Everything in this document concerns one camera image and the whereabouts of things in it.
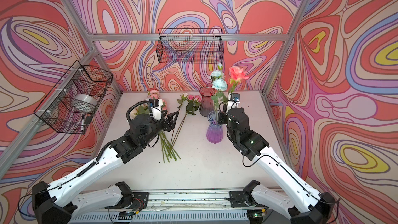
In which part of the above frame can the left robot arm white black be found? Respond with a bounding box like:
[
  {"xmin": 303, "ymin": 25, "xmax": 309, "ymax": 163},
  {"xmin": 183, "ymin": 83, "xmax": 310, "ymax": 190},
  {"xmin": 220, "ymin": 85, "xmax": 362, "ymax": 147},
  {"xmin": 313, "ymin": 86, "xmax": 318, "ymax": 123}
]
[{"xmin": 32, "ymin": 111, "xmax": 179, "ymax": 224}]

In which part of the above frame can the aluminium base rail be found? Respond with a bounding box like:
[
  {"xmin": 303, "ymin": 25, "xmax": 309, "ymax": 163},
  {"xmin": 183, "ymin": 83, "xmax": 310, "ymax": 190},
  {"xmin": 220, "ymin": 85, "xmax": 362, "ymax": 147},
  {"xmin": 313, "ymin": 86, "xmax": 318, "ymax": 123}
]
[{"xmin": 62, "ymin": 188, "xmax": 315, "ymax": 212}]

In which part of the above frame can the silver tape roll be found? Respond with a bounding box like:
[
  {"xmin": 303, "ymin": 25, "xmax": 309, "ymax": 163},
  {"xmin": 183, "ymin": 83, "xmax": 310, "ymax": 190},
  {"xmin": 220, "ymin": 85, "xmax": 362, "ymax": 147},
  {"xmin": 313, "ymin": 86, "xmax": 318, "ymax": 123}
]
[{"xmin": 72, "ymin": 93, "xmax": 97, "ymax": 113}]

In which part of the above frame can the left black wire basket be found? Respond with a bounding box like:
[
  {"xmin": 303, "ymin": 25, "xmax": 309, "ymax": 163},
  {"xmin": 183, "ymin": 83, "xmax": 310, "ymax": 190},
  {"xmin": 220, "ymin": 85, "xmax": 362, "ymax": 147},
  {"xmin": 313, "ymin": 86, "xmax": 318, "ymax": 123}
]
[{"xmin": 33, "ymin": 61, "xmax": 113, "ymax": 135}]

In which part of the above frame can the coral pink rose stem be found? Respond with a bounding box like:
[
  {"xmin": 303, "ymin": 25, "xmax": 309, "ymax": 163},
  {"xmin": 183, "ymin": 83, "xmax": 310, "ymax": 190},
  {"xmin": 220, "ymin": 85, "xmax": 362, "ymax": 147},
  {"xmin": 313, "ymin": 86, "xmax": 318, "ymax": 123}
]
[{"xmin": 227, "ymin": 66, "xmax": 249, "ymax": 100}]

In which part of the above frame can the black wire basket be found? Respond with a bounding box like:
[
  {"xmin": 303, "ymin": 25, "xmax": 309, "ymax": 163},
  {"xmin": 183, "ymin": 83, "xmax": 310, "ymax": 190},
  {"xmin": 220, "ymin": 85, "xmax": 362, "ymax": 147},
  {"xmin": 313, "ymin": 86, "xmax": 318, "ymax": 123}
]
[
  {"xmin": 33, "ymin": 61, "xmax": 113, "ymax": 135},
  {"xmin": 156, "ymin": 28, "xmax": 224, "ymax": 64}
]

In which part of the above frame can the back black wire basket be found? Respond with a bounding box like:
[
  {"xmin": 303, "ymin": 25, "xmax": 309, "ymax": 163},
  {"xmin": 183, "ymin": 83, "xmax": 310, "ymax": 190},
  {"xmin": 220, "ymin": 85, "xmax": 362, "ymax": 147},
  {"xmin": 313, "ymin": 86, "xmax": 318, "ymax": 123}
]
[{"xmin": 156, "ymin": 28, "xmax": 224, "ymax": 64}]

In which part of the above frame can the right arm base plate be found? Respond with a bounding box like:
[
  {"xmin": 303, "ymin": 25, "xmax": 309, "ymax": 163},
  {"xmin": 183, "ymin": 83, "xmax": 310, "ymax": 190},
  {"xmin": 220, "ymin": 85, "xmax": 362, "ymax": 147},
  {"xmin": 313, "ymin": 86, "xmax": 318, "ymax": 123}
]
[{"xmin": 226, "ymin": 190, "xmax": 268, "ymax": 209}]

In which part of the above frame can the pale pink flower bunch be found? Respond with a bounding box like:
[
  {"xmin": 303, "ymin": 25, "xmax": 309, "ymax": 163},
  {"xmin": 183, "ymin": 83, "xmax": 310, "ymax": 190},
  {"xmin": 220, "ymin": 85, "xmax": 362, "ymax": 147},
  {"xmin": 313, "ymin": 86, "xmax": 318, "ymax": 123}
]
[{"xmin": 130, "ymin": 89, "xmax": 180, "ymax": 163}]

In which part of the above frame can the red glass vase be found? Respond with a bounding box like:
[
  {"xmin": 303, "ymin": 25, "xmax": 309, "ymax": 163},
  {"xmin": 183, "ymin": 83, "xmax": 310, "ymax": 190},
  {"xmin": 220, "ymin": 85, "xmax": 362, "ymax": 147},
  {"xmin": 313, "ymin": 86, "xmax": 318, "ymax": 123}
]
[{"xmin": 199, "ymin": 86, "xmax": 216, "ymax": 117}]

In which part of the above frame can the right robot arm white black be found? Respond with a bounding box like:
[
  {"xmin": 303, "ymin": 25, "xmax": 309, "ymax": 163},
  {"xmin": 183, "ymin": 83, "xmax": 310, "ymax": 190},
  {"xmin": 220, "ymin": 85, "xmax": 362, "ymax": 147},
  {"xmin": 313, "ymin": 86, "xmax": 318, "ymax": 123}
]
[{"xmin": 217, "ymin": 108, "xmax": 338, "ymax": 224}]

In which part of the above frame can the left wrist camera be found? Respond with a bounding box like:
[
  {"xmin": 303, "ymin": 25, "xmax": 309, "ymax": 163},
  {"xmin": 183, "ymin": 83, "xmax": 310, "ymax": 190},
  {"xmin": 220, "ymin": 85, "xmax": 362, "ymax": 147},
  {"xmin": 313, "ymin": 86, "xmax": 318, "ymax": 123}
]
[{"xmin": 148, "ymin": 99, "xmax": 163, "ymax": 121}]

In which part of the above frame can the magenta rose stem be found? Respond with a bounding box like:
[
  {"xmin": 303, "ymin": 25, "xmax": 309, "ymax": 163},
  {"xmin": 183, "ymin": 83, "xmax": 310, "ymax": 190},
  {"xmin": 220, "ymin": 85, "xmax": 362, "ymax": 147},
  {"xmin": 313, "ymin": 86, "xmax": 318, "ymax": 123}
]
[{"xmin": 175, "ymin": 94, "xmax": 202, "ymax": 143}]

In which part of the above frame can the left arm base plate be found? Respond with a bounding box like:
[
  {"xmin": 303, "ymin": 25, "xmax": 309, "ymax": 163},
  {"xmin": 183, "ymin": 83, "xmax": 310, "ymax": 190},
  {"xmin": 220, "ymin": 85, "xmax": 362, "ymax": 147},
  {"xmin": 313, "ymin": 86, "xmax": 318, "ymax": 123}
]
[{"xmin": 105, "ymin": 191, "xmax": 149, "ymax": 210}]

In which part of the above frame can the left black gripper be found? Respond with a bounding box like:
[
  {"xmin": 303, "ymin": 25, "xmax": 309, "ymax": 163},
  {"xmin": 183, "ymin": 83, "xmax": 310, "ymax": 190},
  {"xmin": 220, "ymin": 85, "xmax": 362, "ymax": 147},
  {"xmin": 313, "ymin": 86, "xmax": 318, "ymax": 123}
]
[{"xmin": 139, "ymin": 109, "xmax": 179, "ymax": 148}]

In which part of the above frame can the black marker pen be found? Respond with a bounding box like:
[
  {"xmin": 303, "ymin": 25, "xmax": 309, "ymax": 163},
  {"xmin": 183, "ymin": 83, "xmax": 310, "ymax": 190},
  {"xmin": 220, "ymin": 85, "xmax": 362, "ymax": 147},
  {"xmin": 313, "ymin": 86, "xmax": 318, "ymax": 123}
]
[{"xmin": 80, "ymin": 114, "xmax": 85, "ymax": 133}]

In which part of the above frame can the purple glass vase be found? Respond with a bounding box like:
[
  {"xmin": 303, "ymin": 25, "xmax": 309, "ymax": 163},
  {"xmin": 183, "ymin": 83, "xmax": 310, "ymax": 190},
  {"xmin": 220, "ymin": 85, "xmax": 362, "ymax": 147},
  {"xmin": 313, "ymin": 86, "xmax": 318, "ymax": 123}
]
[{"xmin": 206, "ymin": 111, "xmax": 223, "ymax": 144}]

